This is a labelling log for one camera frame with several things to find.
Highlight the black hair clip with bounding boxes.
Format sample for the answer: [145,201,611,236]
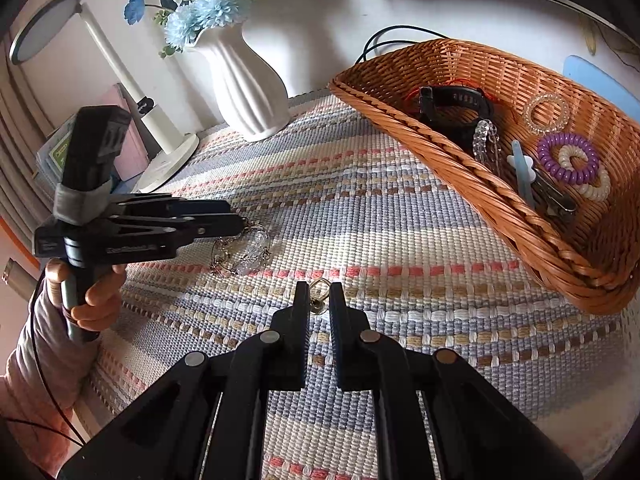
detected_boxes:
[530,175,577,221]

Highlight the light blue flower hair clip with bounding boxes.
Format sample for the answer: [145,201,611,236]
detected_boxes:
[506,141,538,211]

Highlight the crystal bead bracelet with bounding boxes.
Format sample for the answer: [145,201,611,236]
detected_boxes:
[210,225,275,278]

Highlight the white ribbed vase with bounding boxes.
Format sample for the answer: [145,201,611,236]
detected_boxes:
[186,24,291,142]

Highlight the person's left forearm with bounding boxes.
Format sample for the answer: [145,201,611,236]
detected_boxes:
[0,280,101,480]

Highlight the small gold ring charm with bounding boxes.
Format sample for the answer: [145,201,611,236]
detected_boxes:
[307,279,331,313]

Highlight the purple spiral hair tie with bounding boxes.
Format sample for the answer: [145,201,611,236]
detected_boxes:
[537,132,598,182]

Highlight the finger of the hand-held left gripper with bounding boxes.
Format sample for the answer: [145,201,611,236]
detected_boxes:
[106,213,247,261]
[112,196,233,219]

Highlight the person's left hand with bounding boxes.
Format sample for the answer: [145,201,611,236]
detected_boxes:
[45,259,126,335]

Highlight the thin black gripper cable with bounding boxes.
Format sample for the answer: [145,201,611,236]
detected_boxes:
[0,280,86,448]

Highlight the striped woven mat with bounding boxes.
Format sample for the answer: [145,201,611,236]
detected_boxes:
[75,92,626,480]

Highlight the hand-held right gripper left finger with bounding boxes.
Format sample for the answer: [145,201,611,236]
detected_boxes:
[60,281,311,480]

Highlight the red string bracelet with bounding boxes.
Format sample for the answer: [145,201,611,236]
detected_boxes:
[407,77,501,111]

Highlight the clear spiral hair tie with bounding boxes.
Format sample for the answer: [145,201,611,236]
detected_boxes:
[524,94,571,135]

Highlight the white desk lamp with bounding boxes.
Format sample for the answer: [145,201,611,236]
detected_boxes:
[9,0,201,194]

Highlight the blue and white artificial flowers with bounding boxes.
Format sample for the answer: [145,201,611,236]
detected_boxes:
[124,0,301,58]

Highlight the pink book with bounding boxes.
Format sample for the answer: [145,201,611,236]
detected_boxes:
[100,82,151,183]

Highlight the clear bead chain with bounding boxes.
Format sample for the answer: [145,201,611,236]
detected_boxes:
[471,119,503,176]

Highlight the black watch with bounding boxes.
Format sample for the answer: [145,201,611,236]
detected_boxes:
[417,86,496,133]

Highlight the green picture book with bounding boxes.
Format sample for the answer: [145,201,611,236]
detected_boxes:
[35,115,81,186]

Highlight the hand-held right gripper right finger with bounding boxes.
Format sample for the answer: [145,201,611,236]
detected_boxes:
[329,282,583,480]

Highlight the light blue pad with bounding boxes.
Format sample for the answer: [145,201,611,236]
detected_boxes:
[562,55,640,121]

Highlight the cream spiral hair tie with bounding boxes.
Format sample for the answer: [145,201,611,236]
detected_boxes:
[557,145,612,202]

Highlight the brown wicker basket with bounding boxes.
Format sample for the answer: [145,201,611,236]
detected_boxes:
[328,38,640,316]

